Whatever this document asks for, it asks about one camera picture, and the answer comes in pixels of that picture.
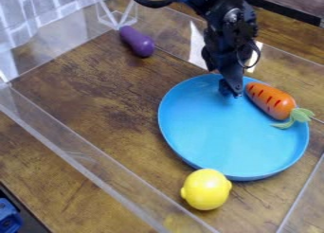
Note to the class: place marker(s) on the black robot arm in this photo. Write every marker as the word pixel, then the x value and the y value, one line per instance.
pixel 200 6

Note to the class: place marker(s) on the clear acrylic enclosure wall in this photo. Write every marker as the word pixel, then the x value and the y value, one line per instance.
pixel 85 159

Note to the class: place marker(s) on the orange toy carrot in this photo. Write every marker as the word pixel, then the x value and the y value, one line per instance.
pixel 278 104

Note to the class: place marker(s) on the yellow toy lemon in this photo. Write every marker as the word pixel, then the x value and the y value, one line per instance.
pixel 205 189

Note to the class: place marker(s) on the blue round tray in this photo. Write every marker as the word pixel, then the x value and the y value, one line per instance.
pixel 223 133

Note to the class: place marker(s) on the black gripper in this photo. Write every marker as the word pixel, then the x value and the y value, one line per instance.
pixel 229 42

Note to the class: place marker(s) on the purple toy eggplant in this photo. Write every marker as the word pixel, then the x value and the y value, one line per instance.
pixel 141 43

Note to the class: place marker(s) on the blue object at corner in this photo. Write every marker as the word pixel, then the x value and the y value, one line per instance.
pixel 11 220

